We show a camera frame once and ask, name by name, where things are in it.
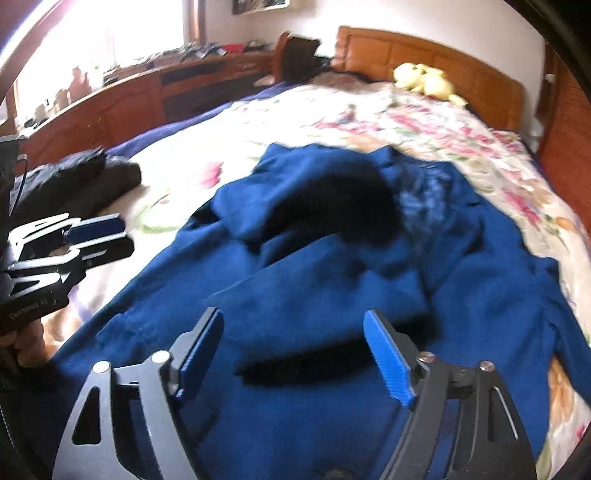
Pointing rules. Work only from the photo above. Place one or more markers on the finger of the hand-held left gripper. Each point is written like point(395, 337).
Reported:
point(99, 227)
point(111, 249)

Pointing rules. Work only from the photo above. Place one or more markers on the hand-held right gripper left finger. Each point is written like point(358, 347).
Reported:
point(199, 355)

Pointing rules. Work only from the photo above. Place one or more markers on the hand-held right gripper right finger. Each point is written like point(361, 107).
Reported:
point(388, 360)

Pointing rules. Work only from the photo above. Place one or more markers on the blue coat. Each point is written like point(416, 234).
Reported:
point(300, 258)

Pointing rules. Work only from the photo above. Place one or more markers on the black folded clothes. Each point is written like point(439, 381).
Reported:
point(92, 180)

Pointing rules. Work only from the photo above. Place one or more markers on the person's left hand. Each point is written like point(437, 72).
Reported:
point(27, 346)

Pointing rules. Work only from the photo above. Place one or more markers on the wooden desk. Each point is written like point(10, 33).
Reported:
point(138, 101)

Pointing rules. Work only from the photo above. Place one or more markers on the dark blue bedsheet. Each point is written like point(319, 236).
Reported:
point(184, 124)

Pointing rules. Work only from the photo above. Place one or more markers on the row of small desk things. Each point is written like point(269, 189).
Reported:
point(83, 78)

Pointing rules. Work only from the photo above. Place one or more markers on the wooden framed window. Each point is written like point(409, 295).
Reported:
point(115, 27)

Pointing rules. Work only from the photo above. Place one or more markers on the floral blanket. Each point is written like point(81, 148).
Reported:
point(369, 124)

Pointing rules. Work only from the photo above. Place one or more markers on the wooden chair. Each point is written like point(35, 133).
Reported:
point(300, 55)

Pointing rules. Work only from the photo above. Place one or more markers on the yellow plush toy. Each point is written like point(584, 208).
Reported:
point(420, 78)

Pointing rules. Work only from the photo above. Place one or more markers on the wooden bed headboard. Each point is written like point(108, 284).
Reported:
point(461, 69)

